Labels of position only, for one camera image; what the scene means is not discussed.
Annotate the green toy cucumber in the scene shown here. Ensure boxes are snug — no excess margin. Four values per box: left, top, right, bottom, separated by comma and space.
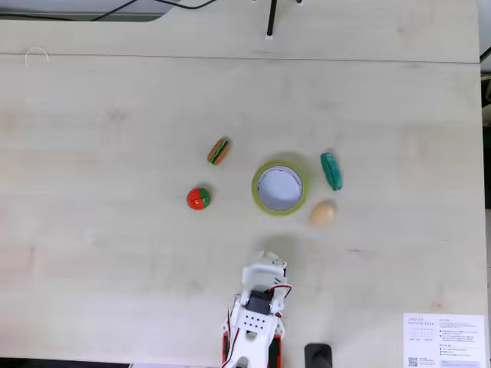
320, 152, 344, 192

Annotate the black cable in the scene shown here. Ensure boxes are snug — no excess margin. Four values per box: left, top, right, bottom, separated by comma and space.
90, 0, 216, 22

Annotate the black camera stand pole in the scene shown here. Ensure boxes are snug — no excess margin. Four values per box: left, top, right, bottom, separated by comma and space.
265, 0, 278, 41

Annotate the toy hamburger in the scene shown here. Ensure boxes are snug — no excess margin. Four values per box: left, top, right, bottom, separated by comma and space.
206, 137, 233, 166

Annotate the red toy tomato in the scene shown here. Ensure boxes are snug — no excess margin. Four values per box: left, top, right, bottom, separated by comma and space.
186, 186, 212, 212

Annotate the beige toy egg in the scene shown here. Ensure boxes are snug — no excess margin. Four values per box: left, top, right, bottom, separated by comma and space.
308, 201, 338, 227

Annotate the yellowish packing tape roll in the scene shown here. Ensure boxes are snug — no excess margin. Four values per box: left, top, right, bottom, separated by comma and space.
251, 160, 310, 216

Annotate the white printed paper sheet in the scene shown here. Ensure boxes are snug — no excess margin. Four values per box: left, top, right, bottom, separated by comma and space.
403, 313, 486, 368

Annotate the thin white wire loop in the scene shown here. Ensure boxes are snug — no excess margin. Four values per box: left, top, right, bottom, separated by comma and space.
24, 46, 50, 68

